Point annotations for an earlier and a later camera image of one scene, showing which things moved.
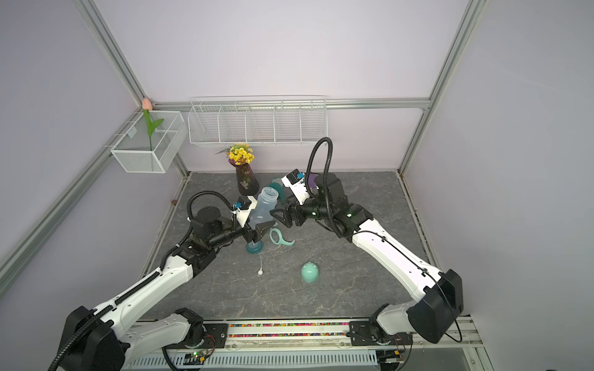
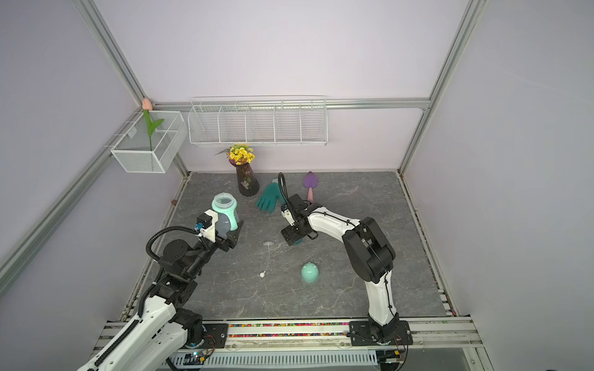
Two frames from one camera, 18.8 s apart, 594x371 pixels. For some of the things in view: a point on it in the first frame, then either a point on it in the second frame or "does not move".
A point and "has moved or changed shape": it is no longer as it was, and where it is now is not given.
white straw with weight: [260, 271] → [267, 243]
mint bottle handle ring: [281, 239] has moved or changed shape
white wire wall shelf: [258, 120] does not move
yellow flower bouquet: [239, 154] does not move
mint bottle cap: [309, 271] does not move
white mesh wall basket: [168, 144] does not move
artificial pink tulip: [147, 107] does not move
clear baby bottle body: [266, 202] → [223, 221]
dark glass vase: [247, 179] does not move
